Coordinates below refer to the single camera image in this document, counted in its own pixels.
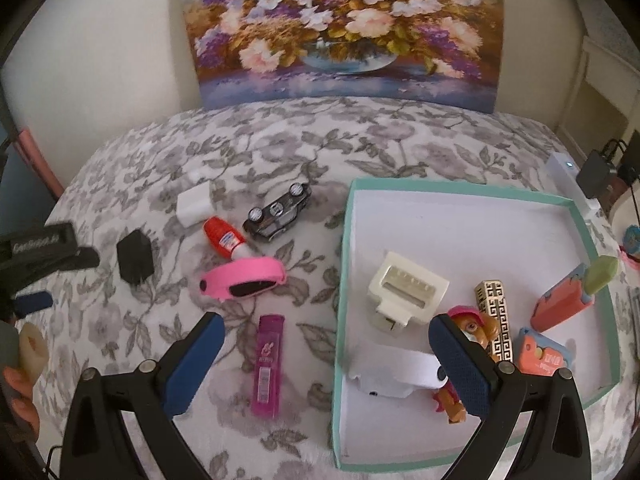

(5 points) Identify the black charger adapter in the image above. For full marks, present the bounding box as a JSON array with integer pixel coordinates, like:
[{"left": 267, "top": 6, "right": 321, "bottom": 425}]
[{"left": 116, "top": 230, "right": 154, "bottom": 286}]

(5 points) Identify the orange tape measure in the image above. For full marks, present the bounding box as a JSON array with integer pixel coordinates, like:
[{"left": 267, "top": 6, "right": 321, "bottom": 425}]
[{"left": 514, "top": 327, "right": 574, "bottom": 376}]

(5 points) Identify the white charger cube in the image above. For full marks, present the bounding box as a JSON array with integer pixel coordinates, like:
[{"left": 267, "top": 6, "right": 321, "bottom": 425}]
[{"left": 176, "top": 182, "right": 215, "bottom": 228}]

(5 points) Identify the pink orange doll figure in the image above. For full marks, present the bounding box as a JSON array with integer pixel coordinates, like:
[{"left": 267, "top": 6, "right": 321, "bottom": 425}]
[{"left": 428, "top": 306, "right": 497, "bottom": 424}]

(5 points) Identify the red white glue bottle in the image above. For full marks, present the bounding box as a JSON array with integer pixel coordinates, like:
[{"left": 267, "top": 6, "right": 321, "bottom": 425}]
[{"left": 203, "top": 217, "right": 254, "bottom": 260}]

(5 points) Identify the pink wristband watch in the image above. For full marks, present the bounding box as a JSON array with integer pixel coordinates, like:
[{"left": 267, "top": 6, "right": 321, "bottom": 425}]
[{"left": 198, "top": 257, "right": 286, "bottom": 301}]

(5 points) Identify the magenta lead refill case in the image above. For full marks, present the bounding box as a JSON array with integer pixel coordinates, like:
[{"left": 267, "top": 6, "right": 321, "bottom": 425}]
[{"left": 250, "top": 314, "right": 285, "bottom": 419}]

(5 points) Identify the black toy car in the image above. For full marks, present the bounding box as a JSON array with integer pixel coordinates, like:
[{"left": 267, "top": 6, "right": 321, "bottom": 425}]
[{"left": 243, "top": 182, "right": 312, "bottom": 242}]

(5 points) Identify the white smart watch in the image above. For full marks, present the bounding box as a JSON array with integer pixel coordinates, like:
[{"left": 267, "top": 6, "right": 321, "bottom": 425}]
[{"left": 347, "top": 342, "right": 448, "bottom": 399}]

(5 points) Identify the person's hand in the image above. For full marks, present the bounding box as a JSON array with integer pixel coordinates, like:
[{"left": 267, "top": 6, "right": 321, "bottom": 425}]
[{"left": 2, "top": 366, "right": 40, "bottom": 441}]

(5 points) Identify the floral grey white blanket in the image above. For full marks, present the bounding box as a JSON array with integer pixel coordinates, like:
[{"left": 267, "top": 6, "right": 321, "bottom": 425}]
[{"left": 29, "top": 94, "right": 640, "bottom": 480}]

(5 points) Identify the teal shallow box tray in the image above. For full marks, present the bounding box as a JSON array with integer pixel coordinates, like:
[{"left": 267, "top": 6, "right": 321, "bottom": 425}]
[{"left": 332, "top": 178, "right": 620, "bottom": 474}]

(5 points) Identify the colourful toys pile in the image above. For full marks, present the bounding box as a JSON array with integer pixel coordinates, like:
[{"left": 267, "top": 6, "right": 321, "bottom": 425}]
[{"left": 619, "top": 224, "right": 640, "bottom": 321}]

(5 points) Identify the white power strip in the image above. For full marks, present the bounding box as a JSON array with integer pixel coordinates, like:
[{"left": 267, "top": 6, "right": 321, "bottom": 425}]
[{"left": 546, "top": 152, "right": 600, "bottom": 220}]

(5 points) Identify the black plugged power adapter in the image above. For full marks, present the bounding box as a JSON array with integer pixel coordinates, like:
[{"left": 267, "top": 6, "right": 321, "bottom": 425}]
[{"left": 576, "top": 150, "right": 617, "bottom": 200}]

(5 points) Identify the floral painting canvas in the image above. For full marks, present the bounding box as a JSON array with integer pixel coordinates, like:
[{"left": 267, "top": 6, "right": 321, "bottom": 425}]
[{"left": 181, "top": 0, "right": 504, "bottom": 113}]

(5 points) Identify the black cable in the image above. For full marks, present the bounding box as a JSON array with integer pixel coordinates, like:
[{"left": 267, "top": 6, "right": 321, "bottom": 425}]
[{"left": 596, "top": 138, "right": 640, "bottom": 187}]

